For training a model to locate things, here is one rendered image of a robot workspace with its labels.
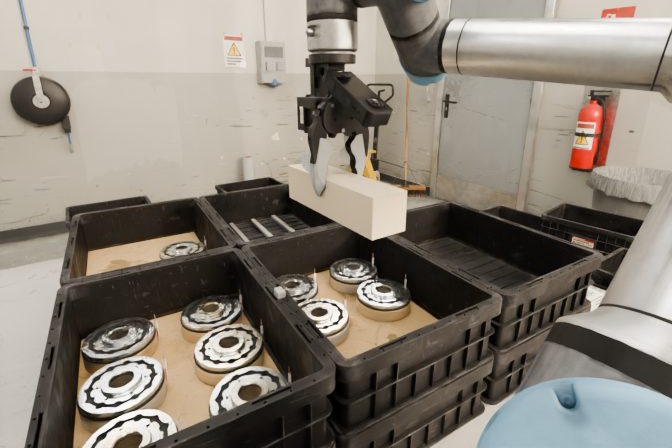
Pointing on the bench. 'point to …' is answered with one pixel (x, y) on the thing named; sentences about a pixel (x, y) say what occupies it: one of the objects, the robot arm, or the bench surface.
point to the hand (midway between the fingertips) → (340, 186)
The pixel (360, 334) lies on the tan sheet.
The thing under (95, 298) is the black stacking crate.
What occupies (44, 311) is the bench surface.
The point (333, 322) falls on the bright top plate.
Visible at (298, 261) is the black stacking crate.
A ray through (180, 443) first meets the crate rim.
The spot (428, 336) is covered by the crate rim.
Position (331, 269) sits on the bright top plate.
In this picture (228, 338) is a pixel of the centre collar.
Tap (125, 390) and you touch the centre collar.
